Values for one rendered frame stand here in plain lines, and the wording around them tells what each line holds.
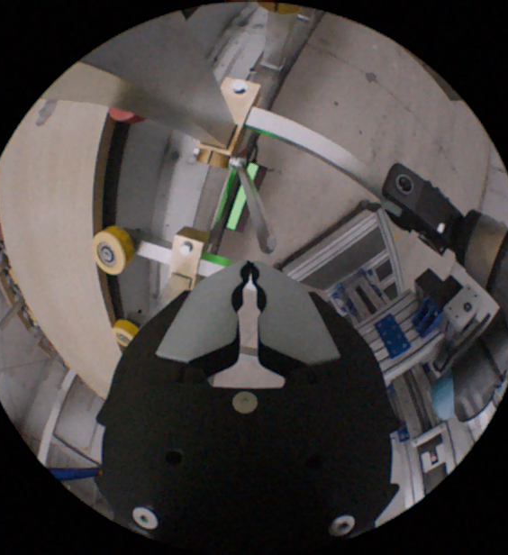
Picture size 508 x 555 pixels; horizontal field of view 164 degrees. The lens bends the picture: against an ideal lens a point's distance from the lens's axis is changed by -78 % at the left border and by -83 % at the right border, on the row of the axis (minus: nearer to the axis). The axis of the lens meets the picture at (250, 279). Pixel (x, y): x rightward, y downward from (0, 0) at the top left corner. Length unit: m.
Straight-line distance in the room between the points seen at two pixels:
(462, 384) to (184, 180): 0.69
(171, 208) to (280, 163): 0.75
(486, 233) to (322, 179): 1.07
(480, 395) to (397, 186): 0.29
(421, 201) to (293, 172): 0.97
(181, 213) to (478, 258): 0.61
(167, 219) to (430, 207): 0.59
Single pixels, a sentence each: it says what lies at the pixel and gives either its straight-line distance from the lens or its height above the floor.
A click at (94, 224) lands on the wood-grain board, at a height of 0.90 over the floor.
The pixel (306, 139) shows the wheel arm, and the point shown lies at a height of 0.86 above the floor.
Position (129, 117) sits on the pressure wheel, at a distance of 0.28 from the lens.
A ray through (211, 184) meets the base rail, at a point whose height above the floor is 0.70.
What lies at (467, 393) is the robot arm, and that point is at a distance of 0.31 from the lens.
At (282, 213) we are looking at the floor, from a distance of 1.16.
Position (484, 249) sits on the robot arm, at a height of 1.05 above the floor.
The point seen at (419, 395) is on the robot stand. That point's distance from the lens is 0.84.
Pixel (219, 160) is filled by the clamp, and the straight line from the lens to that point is 0.25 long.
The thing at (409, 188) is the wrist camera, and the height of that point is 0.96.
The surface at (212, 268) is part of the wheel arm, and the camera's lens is 0.31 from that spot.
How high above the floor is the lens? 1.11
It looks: 56 degrees down
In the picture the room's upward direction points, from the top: 178 degrees counter-clockwise
